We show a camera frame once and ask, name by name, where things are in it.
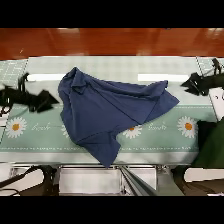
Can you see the navy blue T-shirt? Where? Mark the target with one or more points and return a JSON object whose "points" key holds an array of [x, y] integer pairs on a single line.
{"points": [[106, 110]]}

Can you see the dark green garment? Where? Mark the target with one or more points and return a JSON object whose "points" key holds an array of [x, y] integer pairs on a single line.
{"points": [[213, 146]]}

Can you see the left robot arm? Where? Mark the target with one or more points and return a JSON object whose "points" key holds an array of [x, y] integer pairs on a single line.
{"points": [[13, 96]]}

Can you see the silver frame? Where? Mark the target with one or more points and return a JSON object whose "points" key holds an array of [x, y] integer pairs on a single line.
{"points": [[140, 186]]}

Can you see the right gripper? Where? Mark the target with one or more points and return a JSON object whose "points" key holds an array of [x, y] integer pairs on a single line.
{"points": [[199, 84]]}

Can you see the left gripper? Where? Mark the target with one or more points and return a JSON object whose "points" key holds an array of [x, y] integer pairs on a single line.
{"points": [[33, 102]]}

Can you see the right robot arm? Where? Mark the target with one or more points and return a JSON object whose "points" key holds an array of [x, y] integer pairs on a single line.
{"points": [[217, 100]]}

